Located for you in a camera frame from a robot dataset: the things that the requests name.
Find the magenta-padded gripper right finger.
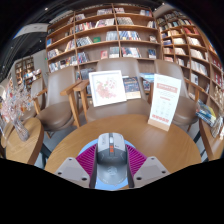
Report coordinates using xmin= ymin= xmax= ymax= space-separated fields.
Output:
xmin=125 ymin=146 xmax=171 ymax=189

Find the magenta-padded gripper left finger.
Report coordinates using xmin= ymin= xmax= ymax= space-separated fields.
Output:
xmin=54 ymin=148 xmax=99 ymax=190

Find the grey and orange computer mouse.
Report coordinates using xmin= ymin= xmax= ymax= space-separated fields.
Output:
xmin=95 ymin=132 xmax=129 ymax=187

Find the round light blue mouse pad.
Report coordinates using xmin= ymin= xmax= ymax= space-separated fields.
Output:
xmin=78 ymin=138 xmax=136 ymax=192

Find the brown chair holding framed picture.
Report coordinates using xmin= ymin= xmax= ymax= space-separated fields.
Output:
xmin=73 ymin=57 xmax=152 ymax=124

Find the small round wooden side table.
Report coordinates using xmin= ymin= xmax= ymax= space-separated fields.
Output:
xmin=198 ymin=118 xmax=224 ymax=162
xmin=1 ymin=116 xmax=45 ymax=166

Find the white red sign, wooden base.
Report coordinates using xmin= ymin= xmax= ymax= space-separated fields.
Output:
xmin=147 ymin=73 xmax=182 ymax=132

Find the brown upholstered wooden armchair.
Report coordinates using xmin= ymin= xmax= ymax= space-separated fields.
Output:
xmin=148 ymin=59 xmax=201 ymax=129
xmin=33 ymin=65 xmax=83 ymax=133

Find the glass vase with pink flowers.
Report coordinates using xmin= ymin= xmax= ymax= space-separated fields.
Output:
xmin=0 ymin=83 xmax=36 ymax=142

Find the dark cover book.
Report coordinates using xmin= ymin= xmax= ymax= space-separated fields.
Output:
xmin=122 ymin=76 xmax=142 ymax=100

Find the white framed floral picture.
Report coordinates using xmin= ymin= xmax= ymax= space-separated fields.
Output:
xmin=88 ymin=69 xmax=128 ymax=108

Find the light blue book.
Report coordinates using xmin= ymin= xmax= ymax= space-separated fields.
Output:
xmin=139 ymin=72 xmax=155 ymax=92

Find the stack of books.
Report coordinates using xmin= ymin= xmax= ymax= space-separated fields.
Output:
xmin=194 ymin=99 xmax=218 ymax=128

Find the glass vase with beige flowers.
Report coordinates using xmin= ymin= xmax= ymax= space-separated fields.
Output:
xmin=210 ymin=86 xmax=224 ymax=140

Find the distant wooden bookshelf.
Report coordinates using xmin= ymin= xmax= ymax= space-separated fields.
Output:
xmin=13 ymin=55 xmax=43 ymax=90

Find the curved wooden bookshelf with books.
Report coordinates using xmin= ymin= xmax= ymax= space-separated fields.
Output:
xmin=156 ymin=9 xmax=224 ymax=111

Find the wide wooden bookshelf with books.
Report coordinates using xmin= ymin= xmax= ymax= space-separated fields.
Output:
xmin=45 ymin=3 xmax=162 ymax=83

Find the white hanging ceiling sign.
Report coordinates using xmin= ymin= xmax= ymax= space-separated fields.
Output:
xmin=13 ymin=22 xmax=50 ymax=40

